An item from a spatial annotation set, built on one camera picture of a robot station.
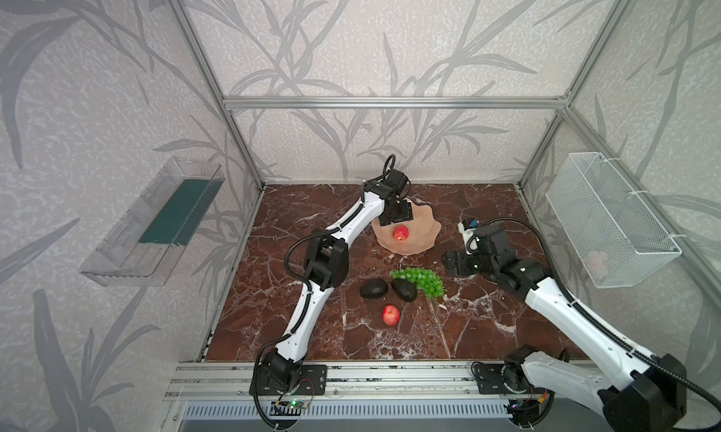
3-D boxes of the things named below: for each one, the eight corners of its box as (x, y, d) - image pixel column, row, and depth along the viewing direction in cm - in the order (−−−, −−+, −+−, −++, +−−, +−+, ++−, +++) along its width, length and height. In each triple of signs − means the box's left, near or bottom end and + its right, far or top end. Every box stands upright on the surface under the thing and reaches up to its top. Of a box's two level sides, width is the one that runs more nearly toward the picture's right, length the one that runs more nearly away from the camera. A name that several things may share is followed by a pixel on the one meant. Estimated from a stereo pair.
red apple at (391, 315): (390, 329, 84) (390, 325, 81) (379, 317, 87) (378, 312, 83) (401, 318, 86) (402, 313, 83) (390, 306, 89) (390, 301, 85)
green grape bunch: (390, 277, 95) (391, 269, 91) (397, 264, 98) (398, 256, 94) (440, 301, 90) (443, 294, 85) (446, 287, 93) (449, 279, 89)
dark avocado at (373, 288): (360, 299, 90) (359, 294, 87) (361, 284, 93) (360, 279, 90) (387, 299, 90) (387, 294, 87) (386, 284, 93) (387, 279, 90)
